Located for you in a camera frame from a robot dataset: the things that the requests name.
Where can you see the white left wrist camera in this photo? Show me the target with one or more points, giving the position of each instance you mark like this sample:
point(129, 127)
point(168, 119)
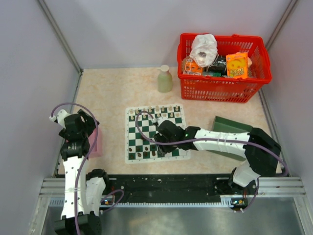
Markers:
point(59, 118)

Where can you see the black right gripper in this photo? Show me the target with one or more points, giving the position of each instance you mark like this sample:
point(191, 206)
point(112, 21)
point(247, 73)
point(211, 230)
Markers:
point(165, 150)

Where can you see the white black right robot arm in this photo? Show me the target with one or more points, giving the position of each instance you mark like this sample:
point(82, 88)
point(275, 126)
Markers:
point(259, 150)

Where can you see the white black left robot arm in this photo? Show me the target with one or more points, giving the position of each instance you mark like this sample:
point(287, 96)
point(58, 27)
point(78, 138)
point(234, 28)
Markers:
point(83, 191)

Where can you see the green lotion bottle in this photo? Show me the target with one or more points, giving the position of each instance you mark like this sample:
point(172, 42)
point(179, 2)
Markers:
point(164, 79)

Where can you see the orange snack box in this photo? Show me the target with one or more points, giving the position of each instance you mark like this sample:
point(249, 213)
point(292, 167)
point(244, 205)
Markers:
point(237, 65)

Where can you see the pink rectangular tray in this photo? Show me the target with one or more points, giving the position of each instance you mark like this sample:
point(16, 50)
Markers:
point(97, 150)

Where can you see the red plastic basket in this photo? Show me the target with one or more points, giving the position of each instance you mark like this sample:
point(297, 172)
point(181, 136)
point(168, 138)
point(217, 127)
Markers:
point(213, 83)

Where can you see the black wrapped package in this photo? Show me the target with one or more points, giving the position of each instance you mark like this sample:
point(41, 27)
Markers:
point(219, 65)

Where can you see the white plastic bag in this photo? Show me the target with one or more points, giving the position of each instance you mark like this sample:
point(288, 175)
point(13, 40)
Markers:
point(204, 50)

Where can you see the green square tray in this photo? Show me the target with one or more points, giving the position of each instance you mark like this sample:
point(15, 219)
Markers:
point(221, 124)

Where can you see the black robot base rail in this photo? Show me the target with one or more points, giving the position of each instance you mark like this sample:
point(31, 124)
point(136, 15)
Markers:
point(171, 190)

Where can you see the orange white packet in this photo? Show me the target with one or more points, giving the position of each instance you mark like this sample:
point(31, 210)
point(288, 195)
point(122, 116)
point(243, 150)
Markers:
point(190, 67)

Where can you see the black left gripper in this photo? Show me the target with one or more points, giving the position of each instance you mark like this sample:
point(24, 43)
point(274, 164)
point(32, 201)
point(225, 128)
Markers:
point(90, 124)

